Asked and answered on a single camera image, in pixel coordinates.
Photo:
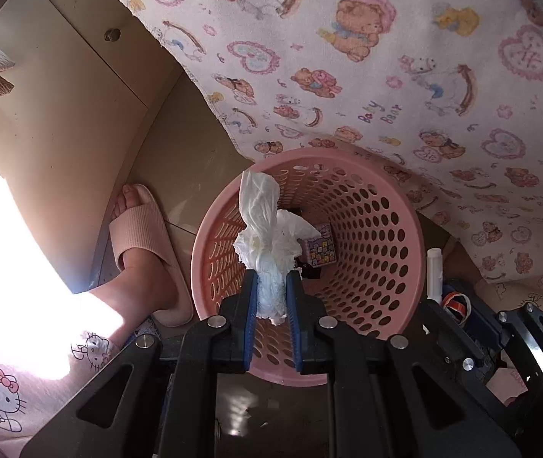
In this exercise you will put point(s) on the person's foot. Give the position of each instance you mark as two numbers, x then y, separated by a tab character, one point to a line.
142	286

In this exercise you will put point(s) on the pink perforated plastic basket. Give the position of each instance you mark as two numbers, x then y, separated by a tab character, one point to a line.
371	229

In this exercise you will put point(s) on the small colourful patterned box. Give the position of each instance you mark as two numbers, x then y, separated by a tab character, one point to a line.
321	248

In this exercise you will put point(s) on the bear print cloth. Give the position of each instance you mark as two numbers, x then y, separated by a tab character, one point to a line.
348	81

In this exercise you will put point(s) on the small white tube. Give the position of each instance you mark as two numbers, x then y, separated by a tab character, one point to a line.
434	272

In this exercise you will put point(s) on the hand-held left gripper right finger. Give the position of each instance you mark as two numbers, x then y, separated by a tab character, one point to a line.
293	324

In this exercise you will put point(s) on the pink ribbed slipper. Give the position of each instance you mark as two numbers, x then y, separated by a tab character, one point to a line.
142	233

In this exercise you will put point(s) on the round metal cabinet knob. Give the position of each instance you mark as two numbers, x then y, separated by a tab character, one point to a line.
112	34

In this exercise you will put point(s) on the orange and white wrapper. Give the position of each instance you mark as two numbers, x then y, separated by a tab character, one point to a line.
455	303

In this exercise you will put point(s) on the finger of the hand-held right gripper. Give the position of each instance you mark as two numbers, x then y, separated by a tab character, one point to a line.
457	348
484	319

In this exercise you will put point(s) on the cream cabinet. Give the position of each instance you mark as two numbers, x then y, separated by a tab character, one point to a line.
85	119

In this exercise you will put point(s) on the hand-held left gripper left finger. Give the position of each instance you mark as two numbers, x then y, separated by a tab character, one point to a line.
251	324

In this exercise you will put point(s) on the white tissue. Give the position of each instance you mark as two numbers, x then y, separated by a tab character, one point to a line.
271	248

